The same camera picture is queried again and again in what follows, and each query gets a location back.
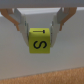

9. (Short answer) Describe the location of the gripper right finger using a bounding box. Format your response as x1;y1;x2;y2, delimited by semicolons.
49;6;80;46

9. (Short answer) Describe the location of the yellow block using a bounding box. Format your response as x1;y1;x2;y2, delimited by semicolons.
27;27;53;55

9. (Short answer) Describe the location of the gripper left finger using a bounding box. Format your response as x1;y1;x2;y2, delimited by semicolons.
0;7;32;48

